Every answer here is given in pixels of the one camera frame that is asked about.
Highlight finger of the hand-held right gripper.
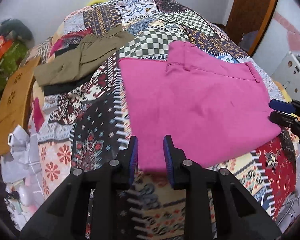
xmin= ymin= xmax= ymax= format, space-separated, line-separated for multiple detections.
xmin=269 ymin=99 xmax=300 ymax=114
xmin=269 ymin=111 xmax=300 ymax=131

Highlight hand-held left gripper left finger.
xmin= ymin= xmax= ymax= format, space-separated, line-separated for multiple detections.
xmin=20 ymin=135 xmax=139 ymax=240

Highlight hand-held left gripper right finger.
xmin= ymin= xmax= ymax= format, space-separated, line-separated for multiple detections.
xmin=163 ymin=134 xmax=282 ymax=240

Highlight pink pants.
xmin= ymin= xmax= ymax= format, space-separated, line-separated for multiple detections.
xmin=118 ymin=41 xmax=282 ymax=173

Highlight olive green pants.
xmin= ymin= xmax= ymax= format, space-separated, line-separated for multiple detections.
xmin=34 ymin=24 xmax=136 ymax=87

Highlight white appliance with stickers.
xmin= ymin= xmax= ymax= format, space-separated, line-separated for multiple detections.
xmin=271 ymin=51 xmax=300 ymax=103

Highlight patchwork printed blanket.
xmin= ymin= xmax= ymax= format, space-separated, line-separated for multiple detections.
xmin=5 ymin=0 xmax=300 ymax=240

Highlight pink door decal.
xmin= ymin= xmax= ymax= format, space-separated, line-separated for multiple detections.
xmin=274 ymin=12 xmax=300 ymax=53

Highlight black garment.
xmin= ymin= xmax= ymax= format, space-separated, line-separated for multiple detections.
xmin=43 ymin=43 xmax=97 ymax=97

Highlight white sliding wardrobe door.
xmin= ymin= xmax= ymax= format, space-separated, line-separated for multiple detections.
xmin=250 ymin=0 xmax=300 ymax=80

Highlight brown wooden door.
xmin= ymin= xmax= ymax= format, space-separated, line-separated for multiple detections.
xmin=226 ymin=0 xmax=282 ymax=56

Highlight white cloth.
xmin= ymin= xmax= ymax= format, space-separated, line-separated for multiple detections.
xmin=1 ymin=125 xmax=44 ymax=183

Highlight brown wooden folding table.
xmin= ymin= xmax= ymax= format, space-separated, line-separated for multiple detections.
xmin=0 ymin=56 xmax=42 ymax=158

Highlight magenta patterned cloth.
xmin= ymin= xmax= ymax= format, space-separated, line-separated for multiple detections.
xmin=50 ymin=28 xmax=93 ymax=55

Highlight orange box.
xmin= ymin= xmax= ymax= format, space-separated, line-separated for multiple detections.
xmin=0 ymin=36 xmax=13 ymax=62

